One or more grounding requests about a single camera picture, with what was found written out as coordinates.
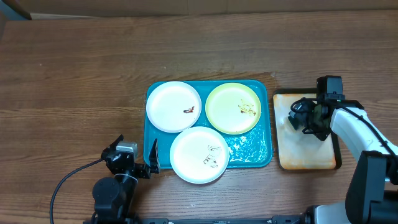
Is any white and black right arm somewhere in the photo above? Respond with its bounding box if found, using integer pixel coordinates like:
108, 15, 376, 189
291, 99, 397, 223

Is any yellow-green plate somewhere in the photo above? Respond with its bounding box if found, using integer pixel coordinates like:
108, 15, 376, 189
205, 82, 262, 135

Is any teal plastic tray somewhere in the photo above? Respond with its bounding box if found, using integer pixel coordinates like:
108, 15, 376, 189
143, 80, 273, 169

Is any white plate with red stain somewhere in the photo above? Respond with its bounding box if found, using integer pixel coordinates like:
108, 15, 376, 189
146, 81, 201, 133

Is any white plate with brown stain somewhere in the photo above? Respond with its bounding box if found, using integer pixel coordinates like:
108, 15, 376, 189
170, 126, 229, 184

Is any black tray with soapy foam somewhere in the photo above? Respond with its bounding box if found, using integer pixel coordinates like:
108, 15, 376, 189
272, 88, 342, 170

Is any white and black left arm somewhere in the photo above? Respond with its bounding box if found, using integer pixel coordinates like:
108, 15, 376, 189
91, 135, 160, 223

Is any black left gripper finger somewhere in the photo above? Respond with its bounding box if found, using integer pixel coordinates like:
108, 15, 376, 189
101, 134, 124, 156
149, 139, 160, 174

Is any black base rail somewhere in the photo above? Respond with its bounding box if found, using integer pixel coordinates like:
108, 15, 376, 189
83, 213, 312, 224

